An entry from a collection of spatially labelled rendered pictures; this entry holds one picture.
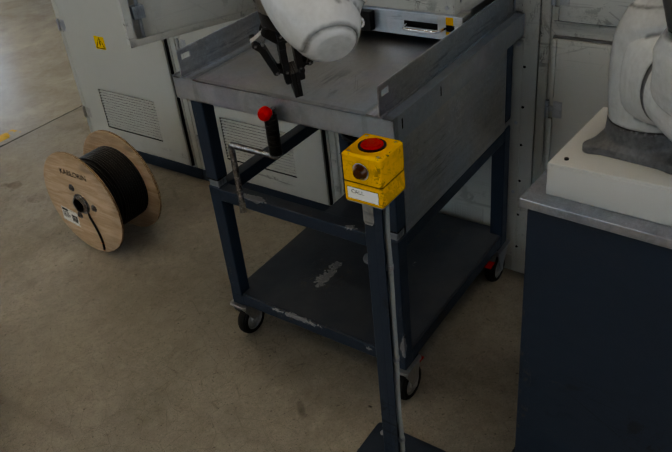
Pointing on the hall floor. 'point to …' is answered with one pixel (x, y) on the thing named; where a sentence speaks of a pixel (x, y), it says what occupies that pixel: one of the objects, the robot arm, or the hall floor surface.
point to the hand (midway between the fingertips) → (295, 79)
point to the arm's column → (594, 341)
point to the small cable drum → (102, 190)
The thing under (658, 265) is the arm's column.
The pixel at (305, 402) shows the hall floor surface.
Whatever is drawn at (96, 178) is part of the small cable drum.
